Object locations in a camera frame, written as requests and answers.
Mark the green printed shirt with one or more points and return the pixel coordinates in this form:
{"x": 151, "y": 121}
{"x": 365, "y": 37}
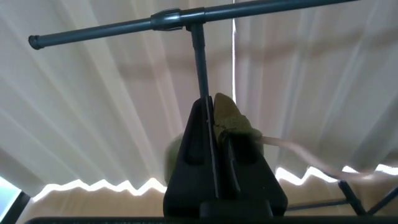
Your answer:
{"x": 228, "y": 116}

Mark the black clothes rack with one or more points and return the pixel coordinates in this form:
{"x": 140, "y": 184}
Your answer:
{"x": 199, "y": 62}

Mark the beige curtain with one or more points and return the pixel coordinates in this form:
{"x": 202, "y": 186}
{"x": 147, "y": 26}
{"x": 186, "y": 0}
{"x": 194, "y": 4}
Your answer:
{"x": 93, "y": 109}

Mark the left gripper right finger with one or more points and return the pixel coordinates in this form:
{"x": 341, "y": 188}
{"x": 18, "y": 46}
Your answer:
{"x": 258, "y": 186}

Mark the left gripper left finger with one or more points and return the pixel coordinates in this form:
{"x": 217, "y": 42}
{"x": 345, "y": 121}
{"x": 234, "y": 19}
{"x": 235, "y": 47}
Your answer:
{"x": 192, "y": 180}

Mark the pink clothes hanger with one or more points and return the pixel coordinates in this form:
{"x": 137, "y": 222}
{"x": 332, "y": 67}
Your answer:
{"x": 298, "y": 151}

